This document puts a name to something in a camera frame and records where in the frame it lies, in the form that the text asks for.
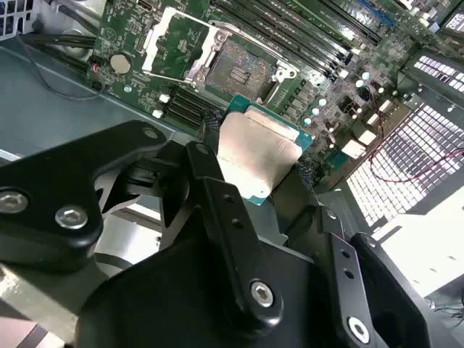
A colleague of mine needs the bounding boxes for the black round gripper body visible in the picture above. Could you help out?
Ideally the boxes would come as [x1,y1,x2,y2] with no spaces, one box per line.
[74,234,344,348]

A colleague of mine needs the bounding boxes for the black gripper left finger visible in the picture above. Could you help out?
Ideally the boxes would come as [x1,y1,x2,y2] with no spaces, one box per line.
[0,120,285,329]

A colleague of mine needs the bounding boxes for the CPU with silver top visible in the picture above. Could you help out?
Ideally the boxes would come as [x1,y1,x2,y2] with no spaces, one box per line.
[216,93,316,207]

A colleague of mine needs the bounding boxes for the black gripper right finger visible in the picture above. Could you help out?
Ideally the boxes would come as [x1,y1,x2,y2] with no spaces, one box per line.
[294,162,433,348]

